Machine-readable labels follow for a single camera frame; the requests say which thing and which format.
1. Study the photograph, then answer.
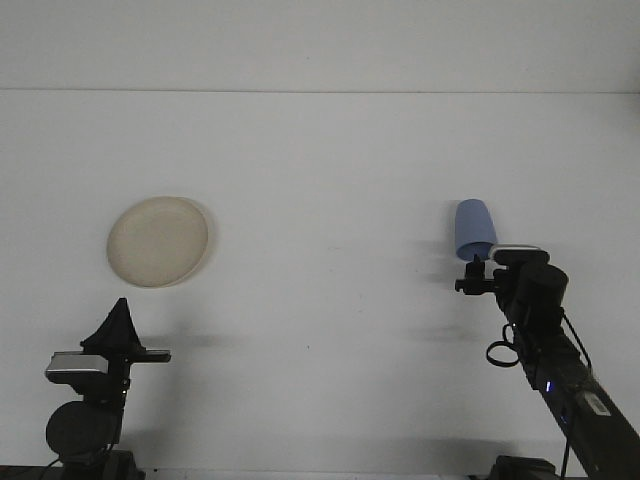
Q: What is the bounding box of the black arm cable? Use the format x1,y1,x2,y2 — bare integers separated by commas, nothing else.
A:
486,309,595,480

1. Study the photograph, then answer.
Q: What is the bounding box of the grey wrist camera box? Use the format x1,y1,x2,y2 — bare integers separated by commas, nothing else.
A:
44,351,110,386
488,243,552,265

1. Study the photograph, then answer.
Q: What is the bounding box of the pale blue cup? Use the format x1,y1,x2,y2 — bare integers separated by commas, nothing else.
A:
453,198,499,263

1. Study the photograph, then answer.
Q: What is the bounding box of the pale cream round plate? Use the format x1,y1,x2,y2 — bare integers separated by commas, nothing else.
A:
106,195,217,290

